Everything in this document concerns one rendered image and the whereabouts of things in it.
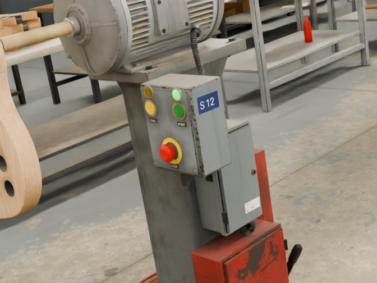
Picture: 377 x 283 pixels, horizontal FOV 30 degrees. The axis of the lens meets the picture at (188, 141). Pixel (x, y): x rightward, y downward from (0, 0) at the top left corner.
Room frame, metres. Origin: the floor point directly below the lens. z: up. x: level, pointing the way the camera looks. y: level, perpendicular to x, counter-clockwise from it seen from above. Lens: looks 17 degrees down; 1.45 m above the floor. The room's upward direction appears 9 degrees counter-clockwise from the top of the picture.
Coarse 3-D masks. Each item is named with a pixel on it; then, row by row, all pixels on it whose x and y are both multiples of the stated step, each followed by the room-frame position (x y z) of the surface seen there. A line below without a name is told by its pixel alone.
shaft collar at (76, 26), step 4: (72, 16) 1.65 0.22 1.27; (64, 20) 1.65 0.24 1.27; (68, 20) 1.64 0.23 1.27; (72, 20) 1.64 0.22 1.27; (76, 20) 1.64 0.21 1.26; (72, 24) 1.63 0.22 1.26; (76, 24) 1.63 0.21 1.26; (72, 28) 1.63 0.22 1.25; (76, 28) 1.63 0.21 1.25; (80, 28) 1.64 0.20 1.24; (72, 32) 1.63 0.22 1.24; (76, 32) 1.64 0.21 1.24; (68, 36) 1.65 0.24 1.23; (72, 36) 1.64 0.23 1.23
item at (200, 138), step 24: (144, 96) 1.50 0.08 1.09; (168, 96) 1.44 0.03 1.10; (192, 96) 1.40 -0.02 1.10; (216, 96) 1.45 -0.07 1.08; (168, 120) 1.45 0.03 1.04; (192, 120) 1.40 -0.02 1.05; (216, 120) 1.44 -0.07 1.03; (168, 144) 1.46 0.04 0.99; (192, 144) 1.41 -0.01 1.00; (216, 144) 1.44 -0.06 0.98; (168, 168) 1.47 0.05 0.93; (192, 168) 1.42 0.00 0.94; (216, 168) 1.43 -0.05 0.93
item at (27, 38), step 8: (56, 24) 1.62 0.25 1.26; (64, 24) 1.63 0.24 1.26; (24, 32) 1.56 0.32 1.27; (32, 32) 1.57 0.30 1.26; (40, 32) 1.58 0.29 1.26; (48, 32) 1.59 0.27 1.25; (56, 32) 1.60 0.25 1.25; (64, 32) 1.62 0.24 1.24; (8, 40) 1.52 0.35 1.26; (16, 40) 1.53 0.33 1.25; (24, 40) 1.55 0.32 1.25; (32, 40) 1.56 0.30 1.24; (40, 40) 1.58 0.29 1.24; (8, 48) 1.52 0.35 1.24; (16, 48) 1.54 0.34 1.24
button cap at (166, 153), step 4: (164, 144) 1.45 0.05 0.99; (160, 148) 1.45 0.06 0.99; (164, 148) 1.44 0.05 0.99; (168, 148) 1.43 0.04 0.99; (172, 148) 1.45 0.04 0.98; (160, 152) 1.44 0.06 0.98; (164, 152) 1.43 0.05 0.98; (168, 152) 1.43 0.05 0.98; (172, 152) 1.43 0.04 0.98; (160, 156) 1.45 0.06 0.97; (164, 156) 1.44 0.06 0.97; (168, 156) 1.43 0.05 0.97; (172, 156) 1.43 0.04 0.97; (164, 160) 1.44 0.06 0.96; (168, 160) 1.43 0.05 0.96; (172, 160) 1.44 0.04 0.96
